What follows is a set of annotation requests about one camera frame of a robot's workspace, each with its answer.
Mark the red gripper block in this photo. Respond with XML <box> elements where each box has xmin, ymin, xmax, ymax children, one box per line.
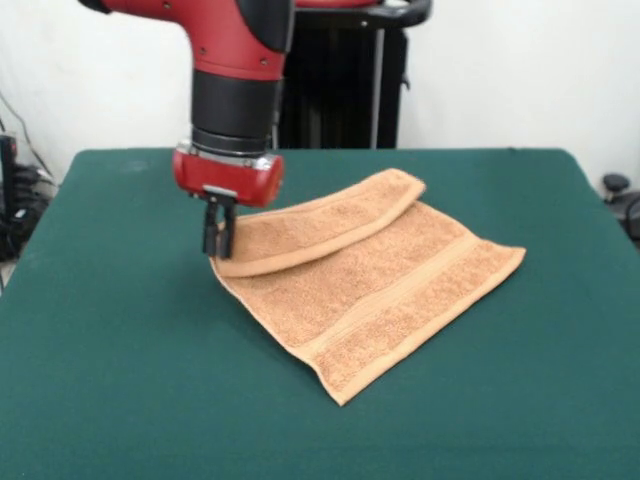
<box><xmin>172</xmin><ymin>140</ymin><xmax>286</xmax><ymax>261</ymax></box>

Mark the tan terry towel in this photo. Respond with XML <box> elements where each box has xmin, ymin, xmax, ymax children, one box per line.
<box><xmin>208</xmin><ymin>168</ymin><xmax>528</xmax><ymax>408</ymax></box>

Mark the dark green table cloth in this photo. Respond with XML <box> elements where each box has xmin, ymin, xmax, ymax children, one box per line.
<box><xmin>0</xmin><ymin>146</ymin><xmax>640</xmax><ymax>480</ymax></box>

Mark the black electronics box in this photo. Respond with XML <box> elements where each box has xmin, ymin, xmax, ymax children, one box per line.
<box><xmin>0</xmin><ymin>132</ymin><xmax>21</xmax><ymax>216</ymax></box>

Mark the black office chair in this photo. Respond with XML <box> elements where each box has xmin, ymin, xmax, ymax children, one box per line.
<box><xmin>601</xmin><ymin>172</ymin><xmax>640</xmax><ymax>249</ymax></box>

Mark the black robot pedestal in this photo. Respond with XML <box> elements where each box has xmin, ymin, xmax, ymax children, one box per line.
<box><xmin>272</xmin><ymin>0</ymin><xmax>432</xmax><ymax>150</ymax></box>

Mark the black cable bundle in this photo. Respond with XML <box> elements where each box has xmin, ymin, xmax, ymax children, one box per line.
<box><xmin>12</xmin><ymin>163</ymin><xmax>57</xmax><ymax>204</ymax></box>

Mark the grey cable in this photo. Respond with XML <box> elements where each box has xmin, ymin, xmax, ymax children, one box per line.
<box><xmin>0</xmin><ymin>92</ymin><xmax>57</xmax><ymax>182</ymax></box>

